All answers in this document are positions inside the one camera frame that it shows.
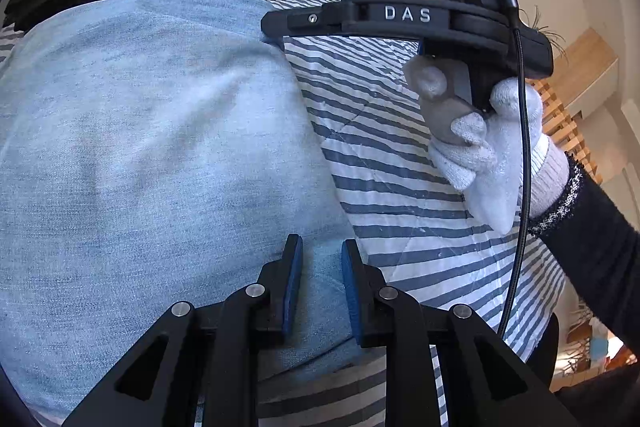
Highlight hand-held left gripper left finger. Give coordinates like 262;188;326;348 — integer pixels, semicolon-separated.
62;234;305;427

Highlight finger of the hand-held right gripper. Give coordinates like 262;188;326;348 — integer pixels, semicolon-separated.
261;0;361;42

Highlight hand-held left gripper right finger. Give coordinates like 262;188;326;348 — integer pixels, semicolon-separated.
341;238;578;427

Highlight light blue jeans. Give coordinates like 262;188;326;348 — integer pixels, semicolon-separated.
0;0;386;427

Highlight person's right forearm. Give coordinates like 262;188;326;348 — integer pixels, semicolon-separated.
527;154;640;343

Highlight person's right hand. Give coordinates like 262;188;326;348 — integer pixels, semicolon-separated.
404;56;571;235

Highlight potted spider plant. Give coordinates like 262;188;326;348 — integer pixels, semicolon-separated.
520;4;567;58

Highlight blue white striped bedspread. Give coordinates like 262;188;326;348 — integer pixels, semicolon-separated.
0;0;566;427

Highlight light wooden wardrobe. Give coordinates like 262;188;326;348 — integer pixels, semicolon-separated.
550;29;621;82

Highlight person's dark clothing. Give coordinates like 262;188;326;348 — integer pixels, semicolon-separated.
527;312;640;427

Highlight wooden slatted bed rail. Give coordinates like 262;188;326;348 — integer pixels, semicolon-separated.
530;79;606;188

